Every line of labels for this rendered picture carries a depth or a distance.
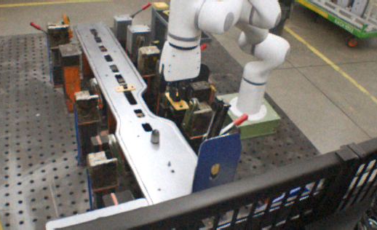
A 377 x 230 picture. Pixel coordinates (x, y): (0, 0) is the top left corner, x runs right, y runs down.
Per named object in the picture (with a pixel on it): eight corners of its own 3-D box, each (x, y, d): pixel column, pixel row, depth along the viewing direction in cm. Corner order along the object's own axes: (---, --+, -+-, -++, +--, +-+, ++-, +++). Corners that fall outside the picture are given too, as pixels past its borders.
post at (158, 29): (146, 76, 219) (151, 6, 193) (158, 75, 222) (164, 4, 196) (151, 83, 213) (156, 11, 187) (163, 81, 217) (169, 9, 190)
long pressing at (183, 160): (67, 26, 198) (67, 23, 197) (106, 22, 207) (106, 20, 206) (157, 225, 101) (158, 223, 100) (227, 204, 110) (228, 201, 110)
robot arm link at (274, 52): (248, 68, 181) (258, 24, 166) (283, 82, 175) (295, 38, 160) (238, 78, 173) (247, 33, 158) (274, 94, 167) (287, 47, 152)
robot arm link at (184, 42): (193, 23, 97) (192, 33, 99) (162, 25, 94) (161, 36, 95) (208, 36, 91) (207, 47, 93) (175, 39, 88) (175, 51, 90)
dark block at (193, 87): (177, 164, 163) (188, 82, 138) (192, 161, 166) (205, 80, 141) (183, 172, 160) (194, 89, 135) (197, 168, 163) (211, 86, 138)
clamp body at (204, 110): (172, 174, 159) (181, 102, 136) (196, 167, 163) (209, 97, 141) (181, 189, 152) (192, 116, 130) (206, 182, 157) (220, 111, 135)
